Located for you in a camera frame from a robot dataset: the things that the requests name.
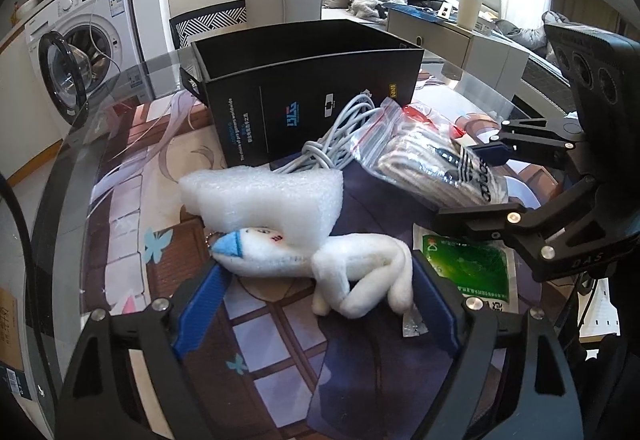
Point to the white washing machine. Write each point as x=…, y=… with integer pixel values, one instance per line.
x=102, y=20

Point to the white plush toy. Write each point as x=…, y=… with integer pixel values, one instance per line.
x=345, y=265

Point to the brown cardboard box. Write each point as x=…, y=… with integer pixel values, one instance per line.
x=9, y=340

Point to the grey fluffy cloth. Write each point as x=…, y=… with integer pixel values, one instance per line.
x=372, y=5

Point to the zip bag of striped socks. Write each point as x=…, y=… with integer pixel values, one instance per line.
x=425, y=160

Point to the small clear packet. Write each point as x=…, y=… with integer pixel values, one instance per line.
x=414, y=320

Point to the patterned chair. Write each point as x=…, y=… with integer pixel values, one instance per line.
x=207, y=23

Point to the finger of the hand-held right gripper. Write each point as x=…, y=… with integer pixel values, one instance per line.
x=495, y=151
x=480, y=220

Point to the white foam piece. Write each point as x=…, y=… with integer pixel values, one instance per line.
x=260, y=200

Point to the black cardboard box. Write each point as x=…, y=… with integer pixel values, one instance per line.
x=300, y=85

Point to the grey clothes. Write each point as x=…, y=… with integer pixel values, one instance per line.
x=525, y=33

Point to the green packet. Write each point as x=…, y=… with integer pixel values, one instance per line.
x=470, y=265

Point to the white paper roll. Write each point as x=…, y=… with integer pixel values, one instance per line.
x=469, y=10

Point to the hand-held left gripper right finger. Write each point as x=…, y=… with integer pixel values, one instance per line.
x=436, y=306

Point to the beige coffee table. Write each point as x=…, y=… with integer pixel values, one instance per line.
x=450, y=45

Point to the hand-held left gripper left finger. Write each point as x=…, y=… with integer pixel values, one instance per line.
x=199, y=311

